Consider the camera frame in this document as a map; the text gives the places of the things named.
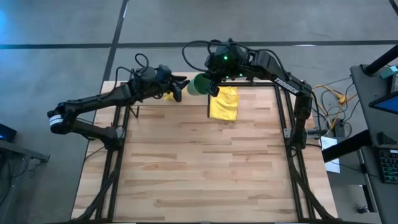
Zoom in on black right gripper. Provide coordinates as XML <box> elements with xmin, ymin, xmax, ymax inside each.
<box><xmin>198</xmin><ymin>39</ymin><xmax>249</xmax><ymax>97</ymax></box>

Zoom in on backlit black keyboard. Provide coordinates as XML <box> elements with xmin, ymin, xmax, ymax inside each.
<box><xmin>378</xmin><ymin>149</ymin><xmax>398</xmax><ymax>184</ymax></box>

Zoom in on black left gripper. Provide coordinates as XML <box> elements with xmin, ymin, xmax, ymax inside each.
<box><xmin>132</xmin><ymin>64</ymin><xmax>190</xmax><ymax>103</ymax></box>

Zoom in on small teal box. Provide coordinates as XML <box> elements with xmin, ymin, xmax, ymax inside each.
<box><xmin>379</xmin><ymin>65</ymin><xmax>398</xmax><ymax>78</ymax></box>

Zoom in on black pole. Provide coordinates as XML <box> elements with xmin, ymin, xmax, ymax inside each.
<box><xmin>363</xmin><ymin>45</ymin><xmax>398</xmax><ymax>77</ymax></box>

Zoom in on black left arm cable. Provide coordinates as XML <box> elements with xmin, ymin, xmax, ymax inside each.
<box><xmin>114</xmin><ymin>53</ymin><xmax>150</xmax><ymax>82</ymax></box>

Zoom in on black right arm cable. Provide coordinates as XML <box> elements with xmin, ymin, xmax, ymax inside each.
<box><xmin>182</xmin><ymin>39</ymin><xmax>220</xmax><ymax>73</ymax></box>

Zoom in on white paper sheet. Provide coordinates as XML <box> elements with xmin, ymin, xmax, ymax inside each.
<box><xmin>320</xmin><ymin>136</ymin><xmax>341</xmax><ymax>174</ymax></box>

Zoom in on blue screen tablet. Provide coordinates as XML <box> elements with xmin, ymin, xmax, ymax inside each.
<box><xmin>368</xmin><ymin>91</ymin><xmax>398</xmax><ymax>114</ymax></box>

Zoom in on black desk beam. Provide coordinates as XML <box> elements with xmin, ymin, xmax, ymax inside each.
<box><xmin>322</xmin><ymin>129</ymin><xmax>373</xmax><ymax>163</ymax></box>

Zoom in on yellow cable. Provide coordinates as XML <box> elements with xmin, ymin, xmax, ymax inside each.
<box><xmin>312</xmin><ymin>84</ymin><xmax>358</xmax><ymax>130</ymax></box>

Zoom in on grey cart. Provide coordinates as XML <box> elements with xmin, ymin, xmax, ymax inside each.
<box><xmin>0</xmin><ymin>139</ymin><xmax>50</xmax><ymax>224</ymax></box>

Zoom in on black triangular stand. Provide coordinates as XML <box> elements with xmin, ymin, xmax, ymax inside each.
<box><xmin>377</xmin><ymin>131</ymin><xmax>397</xmax><ymax>146</ymax></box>

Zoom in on yellow mug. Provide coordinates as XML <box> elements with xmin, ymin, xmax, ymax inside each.
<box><xmin>163</xmin><ymin>90</ymin><xmax>187</xmax><ymax>101</ymax></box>

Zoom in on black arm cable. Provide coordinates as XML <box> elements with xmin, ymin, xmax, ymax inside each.
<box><xmin>182</xmin><ymin>39</ymin><xmax>220</xmax><ymax>73</ymax></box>
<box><xmin>114</xmin><ymin>53</ymin><xmax>150</xmax><ymax>82</ymax></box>

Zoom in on grey desk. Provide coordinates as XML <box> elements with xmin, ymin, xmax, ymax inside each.
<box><xmin>349</xmin><ymin>63</ymin><xmax>398</xmax><ymax>224</ymax></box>

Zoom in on yellow cloth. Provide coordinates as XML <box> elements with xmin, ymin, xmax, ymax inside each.
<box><xmin>209</xmin><ymin>85</ymin><xmax>240</xmax><ymax>122</ymax></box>

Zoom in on black device with blue light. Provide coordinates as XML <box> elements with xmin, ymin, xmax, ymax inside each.
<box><xmin>0</xmin><ymin>123</ymin><xmax>17</xmax><ymax>143</ymax></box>

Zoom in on black metal frame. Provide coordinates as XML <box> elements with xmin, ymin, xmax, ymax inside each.
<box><xmin>210</xmin><ymin>80</ymin><xmax>335</xmax><ymax>223</ymax></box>
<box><xmin>74</xmin><ymin>88</ymin><xmax>131</xmax><ymax>223</ymax></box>

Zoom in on green cup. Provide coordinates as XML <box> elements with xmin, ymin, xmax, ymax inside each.
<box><xmin>186</xmin><ymin>73</ymin><xmax>213</xmax><ymax>96</ymax></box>

